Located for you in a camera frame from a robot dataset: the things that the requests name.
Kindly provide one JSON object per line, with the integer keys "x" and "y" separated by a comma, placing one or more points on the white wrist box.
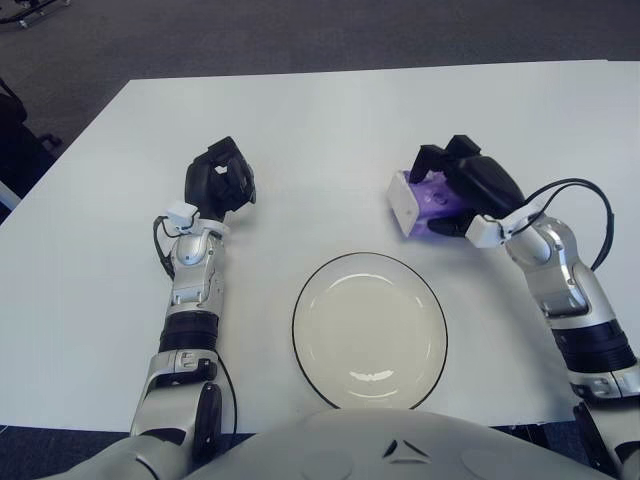
{"x": 482, "y": 231}
{"x": 180, "y": 210}

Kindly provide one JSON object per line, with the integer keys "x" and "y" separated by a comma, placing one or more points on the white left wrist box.
{"x": 180, "y": 210}

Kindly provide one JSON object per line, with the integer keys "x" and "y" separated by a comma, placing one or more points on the office chair wheel base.
{"x": 22, "y": 23}

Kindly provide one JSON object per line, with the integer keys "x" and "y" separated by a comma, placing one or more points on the grey robot torso shell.
{"x": 350, "y": 445}

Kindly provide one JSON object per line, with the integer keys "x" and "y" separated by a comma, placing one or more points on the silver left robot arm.
{"x": 192, "y": 280}

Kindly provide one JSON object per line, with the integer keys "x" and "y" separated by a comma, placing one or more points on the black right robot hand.
{"x": 485, "y": 180}

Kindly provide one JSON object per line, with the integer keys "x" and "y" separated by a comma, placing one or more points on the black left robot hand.
{"x": 210, "y": 180}

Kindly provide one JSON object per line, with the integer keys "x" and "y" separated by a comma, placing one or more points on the white table leg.
{"x": 9, "y": 196}

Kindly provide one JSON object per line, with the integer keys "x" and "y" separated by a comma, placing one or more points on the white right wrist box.
{"x": 482, "y": 231}

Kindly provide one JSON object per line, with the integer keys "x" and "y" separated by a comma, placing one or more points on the white plate with black rim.
{"x": 370, "y": 325}

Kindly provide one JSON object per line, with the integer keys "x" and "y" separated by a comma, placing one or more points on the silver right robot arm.
{"x": 565, "y": 280}

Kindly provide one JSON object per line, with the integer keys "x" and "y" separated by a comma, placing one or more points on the black office chair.
{"x": 12, "y": 107}

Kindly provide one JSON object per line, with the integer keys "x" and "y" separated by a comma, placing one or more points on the purple tissue paper pack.
{"x": 405, "y": 200}

